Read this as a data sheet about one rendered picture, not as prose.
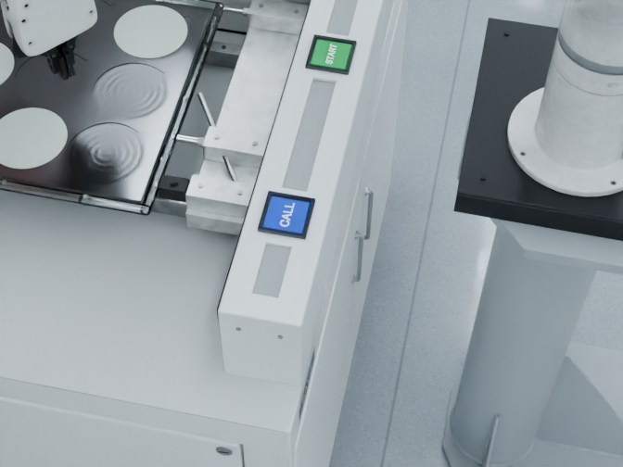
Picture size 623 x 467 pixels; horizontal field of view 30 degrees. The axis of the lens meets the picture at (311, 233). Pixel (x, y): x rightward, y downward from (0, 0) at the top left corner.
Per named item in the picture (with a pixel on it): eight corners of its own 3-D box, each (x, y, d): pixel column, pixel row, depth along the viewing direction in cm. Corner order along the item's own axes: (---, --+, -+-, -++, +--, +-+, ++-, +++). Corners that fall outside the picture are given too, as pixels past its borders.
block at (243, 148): (203, 159, 149) (201, 145, 146) (209, 139, 151) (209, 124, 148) (264, 170, 148) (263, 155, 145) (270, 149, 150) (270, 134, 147)
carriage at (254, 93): (186, 227, 146) (184, 213, 144) (254, 26, 167) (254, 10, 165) (248, 238, 145) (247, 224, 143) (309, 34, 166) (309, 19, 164)
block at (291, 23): (247, 27, 163) (247, 11, 160) (254, 10, 165) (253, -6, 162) (304, 36, 162) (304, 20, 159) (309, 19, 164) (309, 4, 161)
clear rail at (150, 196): (139, 217, 142) (137, 209, 141) (216, 6, 164) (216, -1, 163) (150, 219, 142) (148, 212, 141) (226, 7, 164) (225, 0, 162)
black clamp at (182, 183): (158, 198, 145) (157, 185, 143) (164, 184, 146) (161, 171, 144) (186, 203, 144) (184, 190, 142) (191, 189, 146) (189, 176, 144)
